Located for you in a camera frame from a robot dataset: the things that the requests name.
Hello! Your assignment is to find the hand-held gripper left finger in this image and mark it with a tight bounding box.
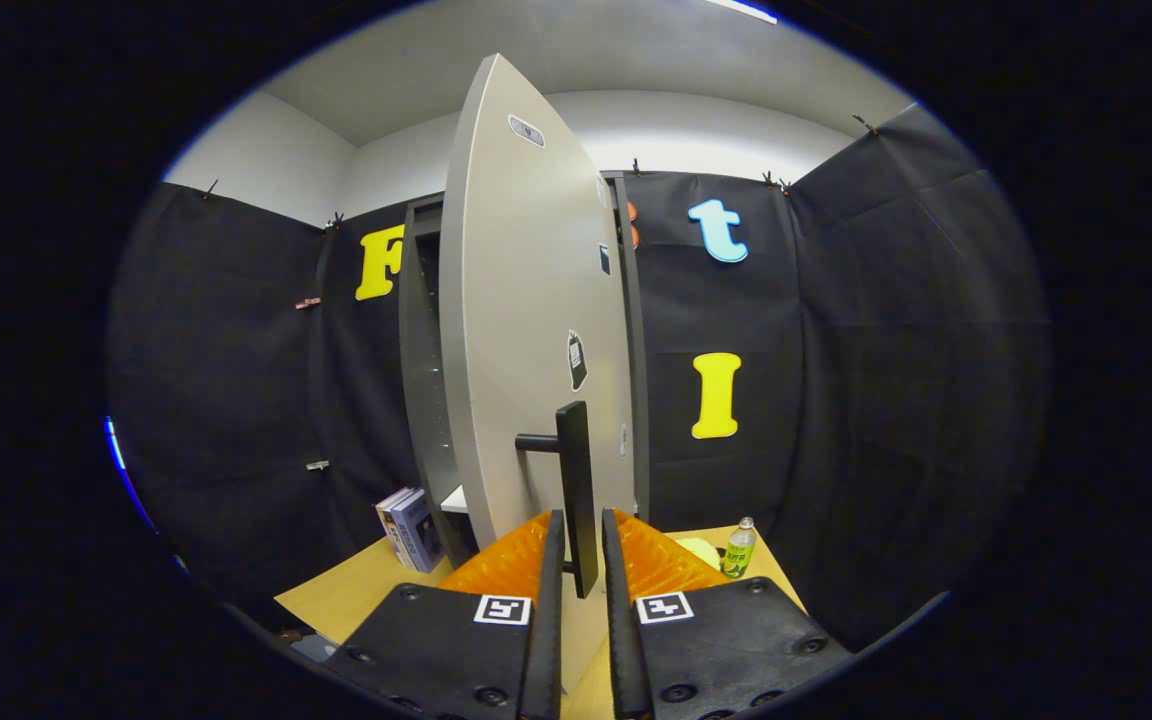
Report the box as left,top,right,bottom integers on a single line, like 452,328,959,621
321,509,567,720

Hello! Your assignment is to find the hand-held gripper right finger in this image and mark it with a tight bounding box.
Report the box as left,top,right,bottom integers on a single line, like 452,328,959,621
601,507,853,720

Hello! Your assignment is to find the grey shoe cabinet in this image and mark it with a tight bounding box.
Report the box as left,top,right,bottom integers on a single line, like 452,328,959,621
397,171,653,571

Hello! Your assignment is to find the beige shoe cabinet door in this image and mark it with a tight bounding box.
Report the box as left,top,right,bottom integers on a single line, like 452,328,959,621
438,53,639,693

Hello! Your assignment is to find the green drink bottle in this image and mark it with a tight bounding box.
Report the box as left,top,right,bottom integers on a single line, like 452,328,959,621
721,517,758,580

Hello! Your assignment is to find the blue book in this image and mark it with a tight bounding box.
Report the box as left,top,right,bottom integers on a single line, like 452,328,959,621
391,488,446,574

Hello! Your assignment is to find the white spine book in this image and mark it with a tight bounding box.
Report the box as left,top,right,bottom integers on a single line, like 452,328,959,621
375,487,412,569

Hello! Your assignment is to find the black backdrop cloth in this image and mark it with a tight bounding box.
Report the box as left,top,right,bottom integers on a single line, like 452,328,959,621
106,105,1053,653

